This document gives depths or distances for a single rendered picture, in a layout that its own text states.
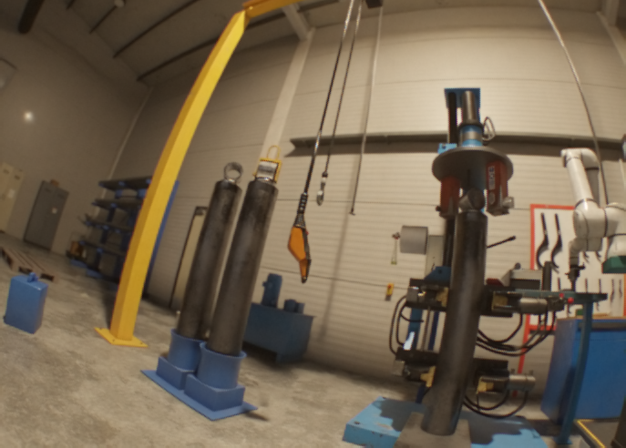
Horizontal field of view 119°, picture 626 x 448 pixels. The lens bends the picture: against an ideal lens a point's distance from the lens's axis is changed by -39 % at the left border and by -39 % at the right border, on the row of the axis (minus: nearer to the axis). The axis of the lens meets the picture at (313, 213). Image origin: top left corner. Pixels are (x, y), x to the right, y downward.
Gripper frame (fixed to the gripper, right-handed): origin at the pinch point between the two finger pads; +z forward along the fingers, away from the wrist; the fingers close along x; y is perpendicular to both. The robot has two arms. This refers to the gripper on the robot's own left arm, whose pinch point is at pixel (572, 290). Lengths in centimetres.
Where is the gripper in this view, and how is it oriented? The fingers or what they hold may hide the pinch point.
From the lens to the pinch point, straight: 229.9
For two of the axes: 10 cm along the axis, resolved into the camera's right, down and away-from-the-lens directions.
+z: -2.1, 9.4, -2.9
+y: -8.9, -0.6, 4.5
